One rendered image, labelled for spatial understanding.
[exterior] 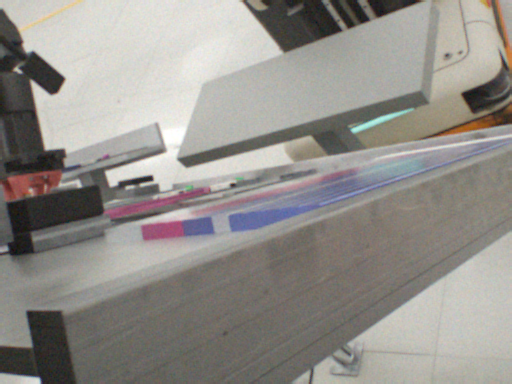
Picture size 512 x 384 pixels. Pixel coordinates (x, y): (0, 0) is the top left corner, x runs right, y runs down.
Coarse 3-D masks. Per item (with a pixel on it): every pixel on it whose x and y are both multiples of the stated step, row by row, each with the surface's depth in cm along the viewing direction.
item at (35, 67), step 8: (32, 56) 65; (40, 56) 65; (24, 64) 64; (32, 64) 64; (40, 64) 65; (48, 64) 66; (24, 72) 65; (32, 72) 64; (40, 72) 65; (48, 72) 66; (56, 72) 67; (40, 80) 65; (48, 80) 66; (56, 80) 66; (64, 80) 67; (48, 88) 66; (56, 88) 66
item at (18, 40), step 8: (0, 24) 82; (8, 24) 83; (0, 32) 81; (8, 32) 82; (16, 32) 83; (16, 40) 83; (0, 48) 81; (0, 56) 81; (8, 56) 82; (0, 64) 83; (8, 64) 84; (16, 64) 85
